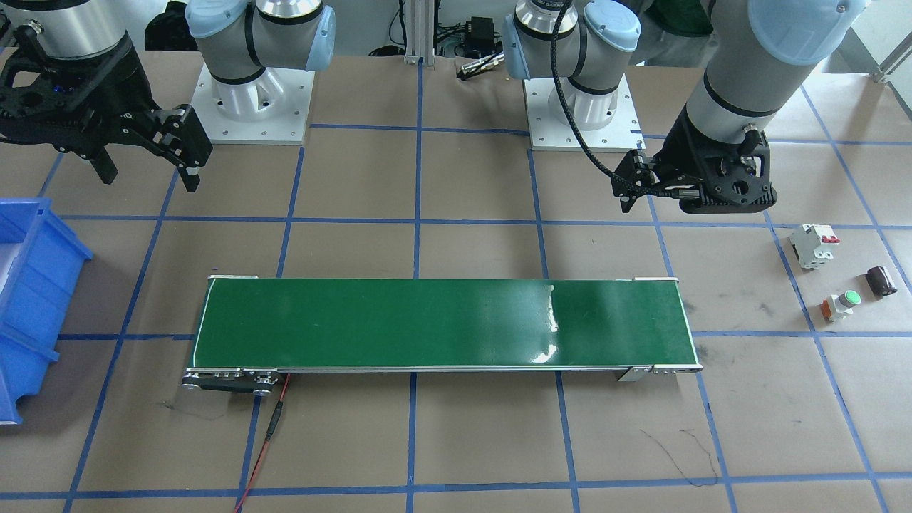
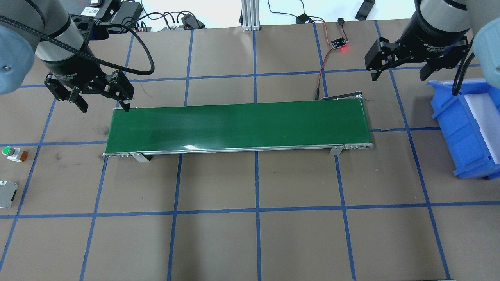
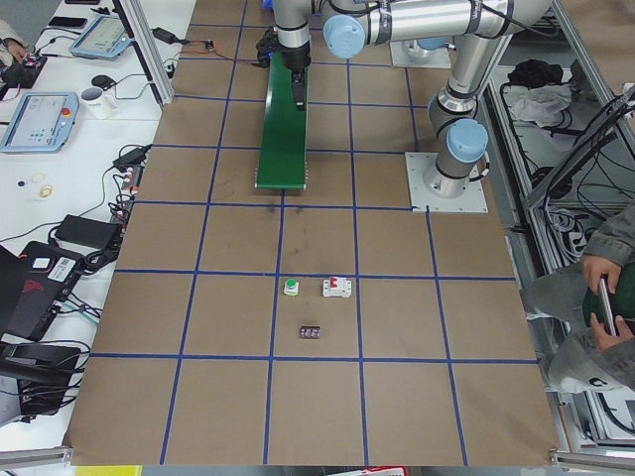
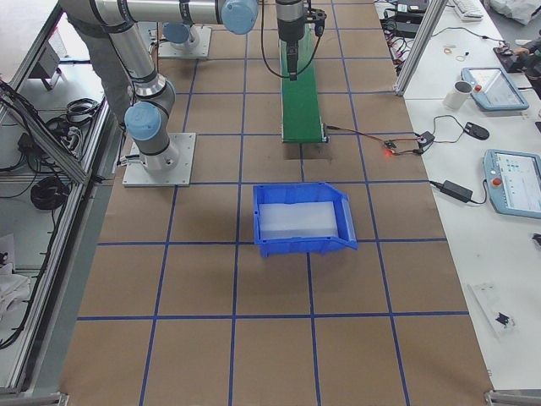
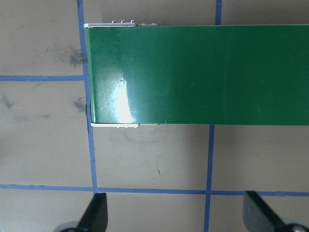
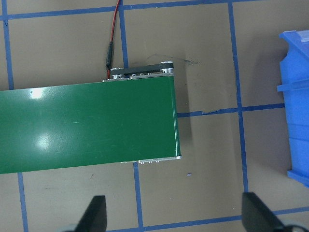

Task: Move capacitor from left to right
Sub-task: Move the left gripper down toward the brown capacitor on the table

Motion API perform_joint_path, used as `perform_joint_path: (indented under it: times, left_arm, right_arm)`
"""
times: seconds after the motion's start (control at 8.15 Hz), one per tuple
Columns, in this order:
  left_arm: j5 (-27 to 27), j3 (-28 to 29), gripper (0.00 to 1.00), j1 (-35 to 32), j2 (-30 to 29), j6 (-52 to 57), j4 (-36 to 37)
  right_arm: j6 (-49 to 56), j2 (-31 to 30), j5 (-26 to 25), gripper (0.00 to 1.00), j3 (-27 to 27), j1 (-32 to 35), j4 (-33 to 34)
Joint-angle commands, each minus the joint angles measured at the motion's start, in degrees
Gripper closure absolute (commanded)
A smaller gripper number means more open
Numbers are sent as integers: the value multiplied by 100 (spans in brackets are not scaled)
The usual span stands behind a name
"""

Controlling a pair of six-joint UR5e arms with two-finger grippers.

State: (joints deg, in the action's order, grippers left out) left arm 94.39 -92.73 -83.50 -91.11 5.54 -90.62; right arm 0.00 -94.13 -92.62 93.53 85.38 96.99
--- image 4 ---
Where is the upper teach pendant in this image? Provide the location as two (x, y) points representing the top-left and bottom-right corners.
(461, 67), (529, 112)

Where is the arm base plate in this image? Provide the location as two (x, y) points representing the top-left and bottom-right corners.
(158, 25), (212, 59)
(123, 133), (196, 187)

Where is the coiled black cable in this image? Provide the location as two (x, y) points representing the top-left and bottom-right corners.
(30, 176), (67, 211)

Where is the lower teach pendant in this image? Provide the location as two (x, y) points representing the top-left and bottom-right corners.
(483, 149), (540, 219)

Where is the teach pendant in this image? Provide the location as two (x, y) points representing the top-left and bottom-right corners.
(461, 67), (529, 112)
(483, 149), (540, 219)

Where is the green conveyor belt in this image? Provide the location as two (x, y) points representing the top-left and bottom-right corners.
(281, 25), (328, 144)

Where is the white mug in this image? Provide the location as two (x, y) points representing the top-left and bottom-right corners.
(443, 80), (473, 110)

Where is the black computer mouse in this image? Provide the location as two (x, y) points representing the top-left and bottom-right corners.
(464, 122), (489, 140)

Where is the clear plastic tray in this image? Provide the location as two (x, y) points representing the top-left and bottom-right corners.
(467, 283), (516, 337)

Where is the black power adapter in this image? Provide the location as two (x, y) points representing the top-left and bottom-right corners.
(440, 180), (473, 203)

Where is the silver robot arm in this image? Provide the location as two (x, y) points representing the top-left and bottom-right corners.
(162, 22), (199, 47)
(60, 1), (264, 172)

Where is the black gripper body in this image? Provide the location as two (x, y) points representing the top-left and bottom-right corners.
(276, 0), (303, 43)

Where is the white foam pad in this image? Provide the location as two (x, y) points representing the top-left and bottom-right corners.
(259, 201), (338, 239)

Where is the blue plastic bin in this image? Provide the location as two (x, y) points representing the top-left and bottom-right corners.
(253, 182), (358, 257)

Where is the aluminium frame post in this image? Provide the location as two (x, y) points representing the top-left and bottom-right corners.
(395, 0), (447, 96)

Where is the small black controller box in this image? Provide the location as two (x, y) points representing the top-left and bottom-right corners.
(417, 131), (435, 150)

